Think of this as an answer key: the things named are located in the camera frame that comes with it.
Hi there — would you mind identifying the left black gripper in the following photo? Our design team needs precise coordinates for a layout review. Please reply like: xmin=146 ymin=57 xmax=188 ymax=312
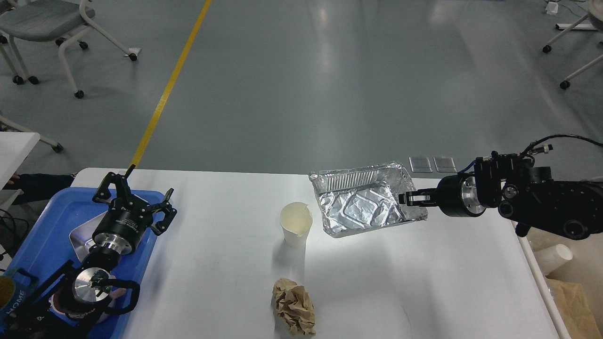
xmin=92 ymin=164 xmax=178 ymax=252

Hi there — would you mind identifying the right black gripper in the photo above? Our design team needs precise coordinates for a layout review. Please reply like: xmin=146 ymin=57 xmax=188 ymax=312
xmin=399 ymin=173 xmax=486 ymax=218

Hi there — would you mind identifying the steel rectangular tray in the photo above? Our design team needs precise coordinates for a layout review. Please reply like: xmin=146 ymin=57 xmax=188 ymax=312
xmin=69 ymin=215 xmax=103 ymax=262

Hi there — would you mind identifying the aluminium foil container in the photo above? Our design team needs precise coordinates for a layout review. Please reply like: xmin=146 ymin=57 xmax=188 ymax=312
xmin=309 ymin=161 xmax=428 ymax=238

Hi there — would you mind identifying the pink HOME mug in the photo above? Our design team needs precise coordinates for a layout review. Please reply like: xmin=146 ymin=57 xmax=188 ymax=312
xmin=48 ymin=288 xmax=126 ymax=324

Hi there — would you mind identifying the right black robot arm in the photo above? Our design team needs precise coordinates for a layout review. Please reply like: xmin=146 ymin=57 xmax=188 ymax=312
xmin=398 ymin=134 xmax=603 ymax=241

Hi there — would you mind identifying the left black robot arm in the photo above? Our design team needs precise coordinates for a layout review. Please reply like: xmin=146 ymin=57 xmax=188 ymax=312
xmin=1 ymin=165 xmax=177 ymax=339

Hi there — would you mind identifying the metal floor plate right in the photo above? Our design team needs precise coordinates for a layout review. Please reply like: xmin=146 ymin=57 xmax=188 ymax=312
xmin=433 ymin=156 xmax=458 ymax=173

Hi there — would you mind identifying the metal floor plate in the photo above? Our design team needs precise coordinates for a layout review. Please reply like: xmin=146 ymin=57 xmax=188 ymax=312
xmin=433 ymin=156 xmax=458 ymax=173
xmin=409 ymin=156 xmax=433 ymax=173

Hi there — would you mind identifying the metal floor plate left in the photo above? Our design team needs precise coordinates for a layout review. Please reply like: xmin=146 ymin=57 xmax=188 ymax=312
xmin=409 ymin=156 xmax=433 ymax=173

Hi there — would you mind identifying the person in dark trousers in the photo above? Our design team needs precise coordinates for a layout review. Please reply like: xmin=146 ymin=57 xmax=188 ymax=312
xmin=3 ymin=173 xmax=77 ymax=205

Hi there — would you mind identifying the white cup in bin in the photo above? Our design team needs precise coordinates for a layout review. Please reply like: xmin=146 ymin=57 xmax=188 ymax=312
xmin=534 ymin=244 xmax=573 ymax=275

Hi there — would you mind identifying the white side table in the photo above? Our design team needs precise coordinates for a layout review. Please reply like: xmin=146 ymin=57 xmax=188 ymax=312
xmin=0 ymin=131 xmax=40 ymax=187

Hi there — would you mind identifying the white paper cup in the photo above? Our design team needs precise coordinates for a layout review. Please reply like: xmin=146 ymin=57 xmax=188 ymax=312
xmin=278 ymin=202 xmax=314 ymax=248

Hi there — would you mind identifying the dark blue HOME mug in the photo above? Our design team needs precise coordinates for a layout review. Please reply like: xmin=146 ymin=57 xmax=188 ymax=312
xmin=0 ymin=267 xmax=39 ymax=330

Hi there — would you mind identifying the beige plastic bin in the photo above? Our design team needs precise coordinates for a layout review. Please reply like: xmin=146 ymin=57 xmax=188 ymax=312
xmin=520 ymin=228 xmax=603 ymax=339

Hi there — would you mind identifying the white chair base right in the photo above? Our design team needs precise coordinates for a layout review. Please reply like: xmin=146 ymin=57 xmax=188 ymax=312
xmin=542 ymin=0 xmax=603 ymax=90

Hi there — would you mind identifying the crumpled brown paper ball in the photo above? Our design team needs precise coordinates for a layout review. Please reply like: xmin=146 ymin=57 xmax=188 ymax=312
xmin=273 ymin=278 xmax=317 ymax=336

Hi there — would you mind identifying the brown paper in bin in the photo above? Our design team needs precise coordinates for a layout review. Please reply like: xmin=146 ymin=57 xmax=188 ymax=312
xmin=546 ymin=278 xmax=602 ymax=339

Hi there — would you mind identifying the grey office chair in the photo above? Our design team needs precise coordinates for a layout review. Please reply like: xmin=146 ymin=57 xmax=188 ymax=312
xmin=0 ymin=0 xmax=138 ymax=99

